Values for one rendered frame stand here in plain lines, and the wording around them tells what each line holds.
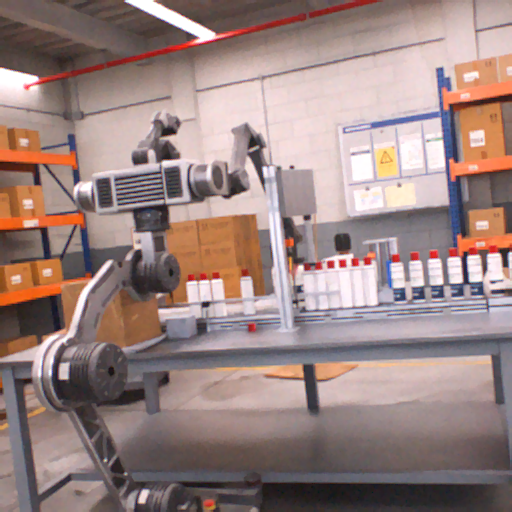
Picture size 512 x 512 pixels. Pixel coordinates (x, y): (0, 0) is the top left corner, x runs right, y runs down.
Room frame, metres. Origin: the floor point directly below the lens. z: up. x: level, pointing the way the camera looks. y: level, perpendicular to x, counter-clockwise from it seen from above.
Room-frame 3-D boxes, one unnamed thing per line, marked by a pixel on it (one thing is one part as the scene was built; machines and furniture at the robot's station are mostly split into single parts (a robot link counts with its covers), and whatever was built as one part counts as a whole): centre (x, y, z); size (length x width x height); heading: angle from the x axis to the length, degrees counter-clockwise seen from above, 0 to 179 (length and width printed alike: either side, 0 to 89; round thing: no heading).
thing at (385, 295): (2.73, -0.51, 1.01); 0.14 x 0.13 x 0.26; 73
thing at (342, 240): (3.29, -0.42, 1.04); 0.09 x 0.09 x 0.29
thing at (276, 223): (2.62, -0.08, 1.16); 0.04 x 0.04 x 0.67; 73
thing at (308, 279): (2.74, -0.19, 0.98); 0.05 x 0.05 x 0.20
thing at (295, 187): (2.66, -0.16, 1.38); 0.17 x 0.10 x 0.19; 128
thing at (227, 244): (6.72, 0.64, 0.70); 1.20 x 0.82 x 1.39; 73
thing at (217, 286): (2.86, 0.21, 0.98); 0.05 x 0.05 x 0.20
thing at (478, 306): (2.77, -0.08, 0.85); 1.65 x 0.11 x 0.05; 73
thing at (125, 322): (2.69, 0.65, 0.99); 0.30 x 0.24 x 0.27; 63
